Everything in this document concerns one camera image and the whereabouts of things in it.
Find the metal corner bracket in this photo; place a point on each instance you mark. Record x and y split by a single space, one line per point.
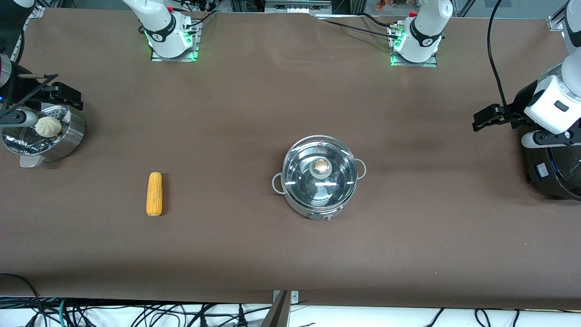
554 22
36 12

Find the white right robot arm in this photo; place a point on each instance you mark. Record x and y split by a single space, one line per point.
165 36

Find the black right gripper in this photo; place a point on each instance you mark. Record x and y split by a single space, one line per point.
18 86

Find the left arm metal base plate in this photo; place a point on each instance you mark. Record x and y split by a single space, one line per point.
431 65

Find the yellow corn cob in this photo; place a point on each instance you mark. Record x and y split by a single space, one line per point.
154 194

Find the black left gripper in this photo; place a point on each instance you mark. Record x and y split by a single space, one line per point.
521 105

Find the black rice cooker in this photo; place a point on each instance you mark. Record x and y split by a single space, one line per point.
553 177

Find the stainless steel steamer pot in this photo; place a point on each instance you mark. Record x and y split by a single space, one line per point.
68 141

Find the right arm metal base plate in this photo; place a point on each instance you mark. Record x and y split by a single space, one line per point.
181 59

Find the grey metal device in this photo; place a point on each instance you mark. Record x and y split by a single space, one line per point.
295 7

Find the small metal bracket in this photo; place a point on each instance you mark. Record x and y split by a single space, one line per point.
295 297

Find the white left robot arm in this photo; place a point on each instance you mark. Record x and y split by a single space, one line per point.
424 41

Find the glass pot lid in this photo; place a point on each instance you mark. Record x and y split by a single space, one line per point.
306 184

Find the brown table cover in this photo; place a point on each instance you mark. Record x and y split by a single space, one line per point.
227 113

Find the white steamed bun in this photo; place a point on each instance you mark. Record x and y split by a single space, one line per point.
48 127

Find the grey brown bar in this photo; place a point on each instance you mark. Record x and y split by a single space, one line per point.
278 315

